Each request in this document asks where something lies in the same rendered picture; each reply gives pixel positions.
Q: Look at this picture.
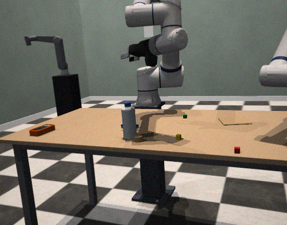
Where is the short brown cylinder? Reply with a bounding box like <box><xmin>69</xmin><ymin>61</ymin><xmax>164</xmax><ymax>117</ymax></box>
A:
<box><xmin>134</xmin><ymin>135</ymin><xmax>143</xmax><ymax>142</ymax></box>

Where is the tan mat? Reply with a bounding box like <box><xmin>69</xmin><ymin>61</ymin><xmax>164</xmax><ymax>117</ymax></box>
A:
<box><xmin>218</xmin><ymin>117</ymin><xmax>252</xmax><ymax>125</ymax></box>

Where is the red die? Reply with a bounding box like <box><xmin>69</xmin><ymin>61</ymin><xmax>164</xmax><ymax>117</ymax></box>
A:
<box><xmin>234</xmin><ymin>147</ymin><xmax>240</xmax><ymax>153</ymax></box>

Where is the yellow die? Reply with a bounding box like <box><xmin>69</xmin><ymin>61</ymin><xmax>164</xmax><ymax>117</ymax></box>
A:
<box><xmin>176</xmin><ymin>134</ymin><xmax>182</xmax><ymax>140</ymax></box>

